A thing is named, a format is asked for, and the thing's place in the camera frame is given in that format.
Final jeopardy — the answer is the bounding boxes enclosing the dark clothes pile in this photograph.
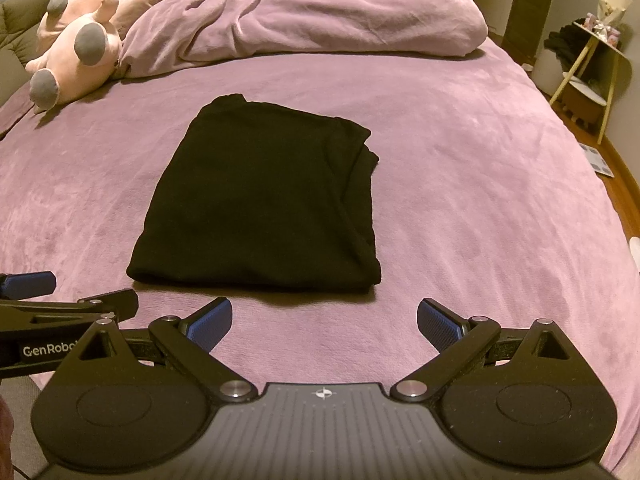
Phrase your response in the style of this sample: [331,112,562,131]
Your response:
[544,25,596,83]

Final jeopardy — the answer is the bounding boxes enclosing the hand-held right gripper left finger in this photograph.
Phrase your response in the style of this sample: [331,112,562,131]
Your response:
[75,296,256,401]

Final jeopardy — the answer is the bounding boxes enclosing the white paper bouquet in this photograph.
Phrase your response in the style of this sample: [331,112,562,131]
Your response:
[595,0,632,43]

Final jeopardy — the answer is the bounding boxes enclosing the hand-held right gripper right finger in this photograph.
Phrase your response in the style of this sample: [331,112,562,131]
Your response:
[389,297,571,401]

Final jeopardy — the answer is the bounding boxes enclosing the purple bed blanket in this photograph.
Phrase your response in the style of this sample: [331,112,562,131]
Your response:
[0,35,640,476]

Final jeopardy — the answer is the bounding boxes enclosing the crumpled purple duvet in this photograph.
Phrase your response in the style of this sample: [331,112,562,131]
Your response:
[120,0,488,78]

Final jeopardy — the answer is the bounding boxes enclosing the olive green sofa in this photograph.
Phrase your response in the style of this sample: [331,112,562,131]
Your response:
[0,0,118,106]

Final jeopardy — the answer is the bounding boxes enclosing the black long-sleeve sweater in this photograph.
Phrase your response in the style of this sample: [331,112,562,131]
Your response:
[126,92,383,295]

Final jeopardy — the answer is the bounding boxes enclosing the round side table yellow legs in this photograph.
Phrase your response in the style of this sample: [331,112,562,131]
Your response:
[549,19,632,145]

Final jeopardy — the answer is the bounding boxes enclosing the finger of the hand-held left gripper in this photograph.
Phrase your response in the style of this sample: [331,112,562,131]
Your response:
[0,271,57,300]
[0,289,140,333]

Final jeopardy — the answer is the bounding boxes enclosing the plush toy with grey paws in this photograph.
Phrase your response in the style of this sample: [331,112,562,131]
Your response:
[25,0,123,113]

